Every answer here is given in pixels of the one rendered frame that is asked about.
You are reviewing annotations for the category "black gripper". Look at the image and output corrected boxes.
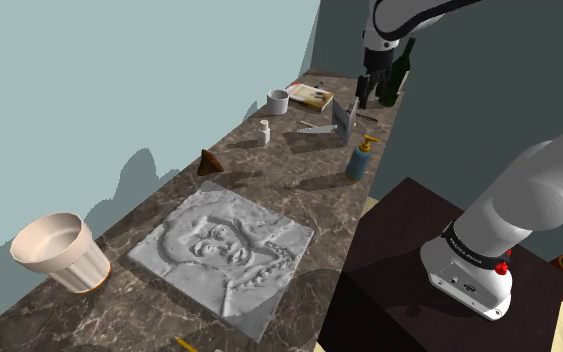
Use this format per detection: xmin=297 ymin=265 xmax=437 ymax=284
xmin=355 ymin=48 xmax=395 ymax=111

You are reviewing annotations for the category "dark thin comb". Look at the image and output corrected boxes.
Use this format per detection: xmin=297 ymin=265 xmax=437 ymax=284
xmin=346 ymin=104 xmax=379 ymax=123

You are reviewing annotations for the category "dark green wine bottle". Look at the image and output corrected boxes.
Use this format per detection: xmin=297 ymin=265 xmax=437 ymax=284
xmin=377 ymin=36 xmax=417 ymax=108

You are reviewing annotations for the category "yellow and white book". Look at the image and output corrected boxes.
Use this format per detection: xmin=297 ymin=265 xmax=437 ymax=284
xmin=285 ymin=82 xmax=335 ymax=113

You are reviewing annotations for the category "blue pump soap bottle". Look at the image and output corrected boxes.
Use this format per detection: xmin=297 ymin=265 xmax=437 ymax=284
xmin=344 ymin=134 xmax=381 ymax=184

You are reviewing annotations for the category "white cylindrical cup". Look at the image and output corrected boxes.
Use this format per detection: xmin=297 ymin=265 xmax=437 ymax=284
xmin=266 ymin=89 xmax=291 ymax=117

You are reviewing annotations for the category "small white bottle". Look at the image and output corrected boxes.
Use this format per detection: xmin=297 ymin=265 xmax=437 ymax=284
xmin=256 ymin=119 xmax=271 ymax=147

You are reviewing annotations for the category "brown cone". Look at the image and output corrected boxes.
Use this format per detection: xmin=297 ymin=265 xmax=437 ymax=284
xmin=196 ymin=148 xmax=226 ymax=177

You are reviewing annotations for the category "dark robot stand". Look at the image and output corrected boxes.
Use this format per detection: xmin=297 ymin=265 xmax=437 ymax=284
xmin=316 ymin=176 xmax=563 ymax=352

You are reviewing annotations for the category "grey relief plaque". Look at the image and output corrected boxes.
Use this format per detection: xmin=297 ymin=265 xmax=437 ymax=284
xmin=126 ymin=180 xmax=315 ymax=343

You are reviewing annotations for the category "yellow pencil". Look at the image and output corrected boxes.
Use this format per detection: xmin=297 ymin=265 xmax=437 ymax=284
xmin=172 ymin=335 xmax=199 ymax=352

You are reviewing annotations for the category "white fluted bowl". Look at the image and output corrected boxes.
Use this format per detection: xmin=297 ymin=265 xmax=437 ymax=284
xmin=9 ymin=211 xmax=113 ymax=295

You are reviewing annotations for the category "grey spatula with yellow handle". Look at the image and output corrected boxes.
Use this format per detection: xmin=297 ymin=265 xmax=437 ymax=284
xmin=296 ymin=120 xmax=339 ymax=135

